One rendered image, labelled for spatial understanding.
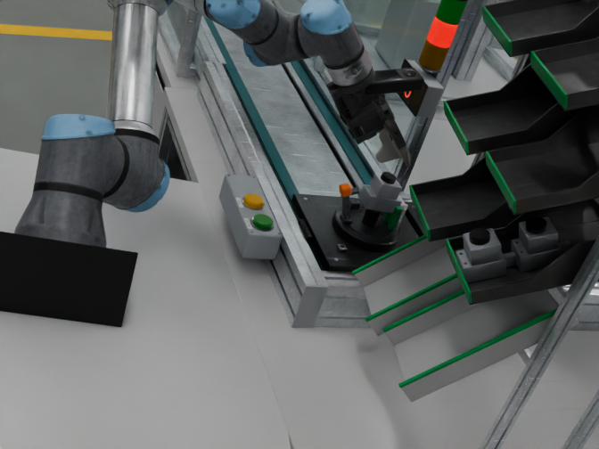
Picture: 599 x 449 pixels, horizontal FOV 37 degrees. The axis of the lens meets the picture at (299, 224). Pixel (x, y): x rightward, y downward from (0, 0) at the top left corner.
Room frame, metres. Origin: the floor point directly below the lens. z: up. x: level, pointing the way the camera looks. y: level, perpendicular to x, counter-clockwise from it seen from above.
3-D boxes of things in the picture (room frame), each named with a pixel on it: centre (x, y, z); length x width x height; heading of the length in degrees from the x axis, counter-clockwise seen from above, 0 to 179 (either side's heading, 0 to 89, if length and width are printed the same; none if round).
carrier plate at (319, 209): (1.56, -0.13, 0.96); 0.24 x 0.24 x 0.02; 27
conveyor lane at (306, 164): (1.83, -0.01, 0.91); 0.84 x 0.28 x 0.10; 27
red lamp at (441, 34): (1.78, -0.15, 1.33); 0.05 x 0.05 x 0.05
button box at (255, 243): (1.53, 0.10, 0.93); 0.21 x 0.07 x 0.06; 27
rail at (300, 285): (1.73, 0.13, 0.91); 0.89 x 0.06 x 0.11; 27
